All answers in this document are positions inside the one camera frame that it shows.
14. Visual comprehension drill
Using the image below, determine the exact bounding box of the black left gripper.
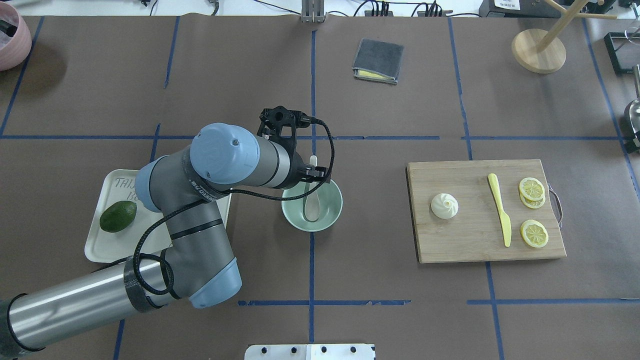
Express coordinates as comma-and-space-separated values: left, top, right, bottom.
286, 152, 330, 188

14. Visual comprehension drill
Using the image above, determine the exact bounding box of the white ceramic spoon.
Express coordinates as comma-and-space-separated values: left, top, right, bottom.
302, 155, 320, 223

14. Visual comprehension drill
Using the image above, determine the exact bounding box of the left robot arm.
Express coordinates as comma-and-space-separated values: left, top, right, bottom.
1, 123, 335, 360

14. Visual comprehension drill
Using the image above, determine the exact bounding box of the green ceramic bowl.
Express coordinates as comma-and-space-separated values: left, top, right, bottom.
281, 180, 343, 232

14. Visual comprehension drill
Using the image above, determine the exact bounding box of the pink bowl with ice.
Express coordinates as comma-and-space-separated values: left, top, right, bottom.
0, 1, 32, 72

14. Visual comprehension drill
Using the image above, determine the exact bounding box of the grey folded cloth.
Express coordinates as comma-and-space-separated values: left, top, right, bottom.
352, 38, 405, 85

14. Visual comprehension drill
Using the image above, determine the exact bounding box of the yellow plastic knife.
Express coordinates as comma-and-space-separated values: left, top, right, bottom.
487, 173, 512, 248

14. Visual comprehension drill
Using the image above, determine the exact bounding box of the wooden cutting board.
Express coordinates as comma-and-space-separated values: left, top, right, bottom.
406, 159, 567, 264

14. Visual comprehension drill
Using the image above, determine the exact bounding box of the lemon slice stacked top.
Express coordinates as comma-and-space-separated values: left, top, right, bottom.
518, 177, 546, 202

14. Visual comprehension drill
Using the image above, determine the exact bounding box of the green avocado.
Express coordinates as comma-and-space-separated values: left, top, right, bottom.
99, 200, 138, 233

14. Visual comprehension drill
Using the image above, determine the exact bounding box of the white bear tray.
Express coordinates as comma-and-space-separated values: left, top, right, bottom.
84, 169, 232, 264

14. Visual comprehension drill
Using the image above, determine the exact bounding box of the lemon slice near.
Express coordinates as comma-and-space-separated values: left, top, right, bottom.
519, 219, 549, 249

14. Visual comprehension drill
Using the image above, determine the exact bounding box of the wooden mug tree stand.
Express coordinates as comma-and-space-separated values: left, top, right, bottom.
510, 0, 617, 75

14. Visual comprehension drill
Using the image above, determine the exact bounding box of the metal scoop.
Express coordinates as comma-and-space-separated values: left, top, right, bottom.
622, 64, 640, 154

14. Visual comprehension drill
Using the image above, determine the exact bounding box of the black glass rack tray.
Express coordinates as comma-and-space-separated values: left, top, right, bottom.
603, 32, 640, 75

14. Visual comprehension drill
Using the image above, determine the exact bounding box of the aluminium frame post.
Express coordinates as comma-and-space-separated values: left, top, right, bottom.
301, 0, 327, 24

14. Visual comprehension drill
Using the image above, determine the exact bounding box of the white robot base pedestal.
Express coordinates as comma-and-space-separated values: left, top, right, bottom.
244, 343, 377, 360

